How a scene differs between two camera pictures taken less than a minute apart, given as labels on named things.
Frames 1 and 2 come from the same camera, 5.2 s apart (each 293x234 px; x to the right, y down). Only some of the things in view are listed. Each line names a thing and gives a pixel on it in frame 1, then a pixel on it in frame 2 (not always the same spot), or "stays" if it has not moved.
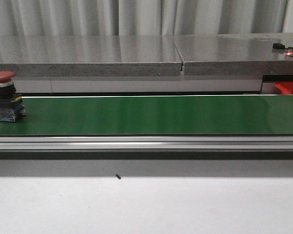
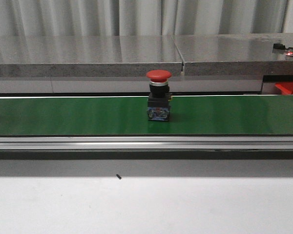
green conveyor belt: [156, 115] stays
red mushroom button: [8, 105] → [159, 98]
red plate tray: [286, 87] stays
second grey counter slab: [239, 54] stays
